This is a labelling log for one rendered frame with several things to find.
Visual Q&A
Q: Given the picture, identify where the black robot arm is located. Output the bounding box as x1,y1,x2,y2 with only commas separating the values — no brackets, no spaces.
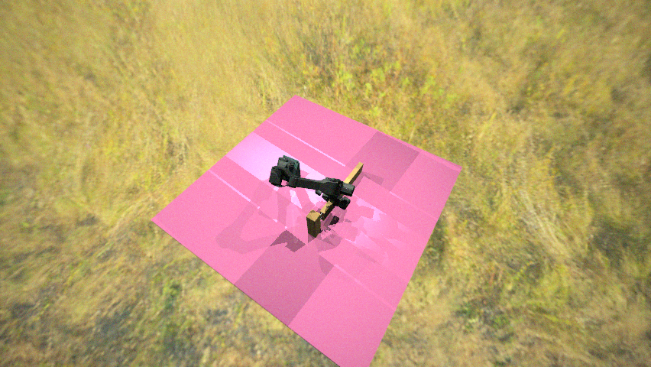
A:
269,157,355,196

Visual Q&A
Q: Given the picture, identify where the brown wooden post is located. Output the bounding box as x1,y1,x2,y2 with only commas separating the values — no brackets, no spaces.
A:
306,209,321,238

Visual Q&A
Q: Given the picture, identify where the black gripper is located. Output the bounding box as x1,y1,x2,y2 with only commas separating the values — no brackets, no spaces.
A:
315,190,351,209

